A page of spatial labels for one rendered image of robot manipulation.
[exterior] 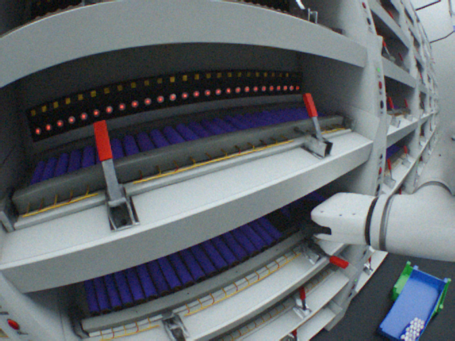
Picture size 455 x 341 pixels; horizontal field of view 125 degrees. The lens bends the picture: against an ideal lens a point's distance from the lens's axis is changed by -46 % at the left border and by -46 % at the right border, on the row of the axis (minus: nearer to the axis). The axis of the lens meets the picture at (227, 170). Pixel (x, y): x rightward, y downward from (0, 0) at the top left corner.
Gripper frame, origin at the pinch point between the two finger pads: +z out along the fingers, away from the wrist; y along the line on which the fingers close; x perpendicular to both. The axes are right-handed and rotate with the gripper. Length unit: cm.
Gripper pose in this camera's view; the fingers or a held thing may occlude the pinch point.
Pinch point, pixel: (305, 211)
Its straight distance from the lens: 42.8
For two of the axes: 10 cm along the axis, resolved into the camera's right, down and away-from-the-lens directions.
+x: 2.4, 9.7, 1.1
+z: -4.8, 0.2, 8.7
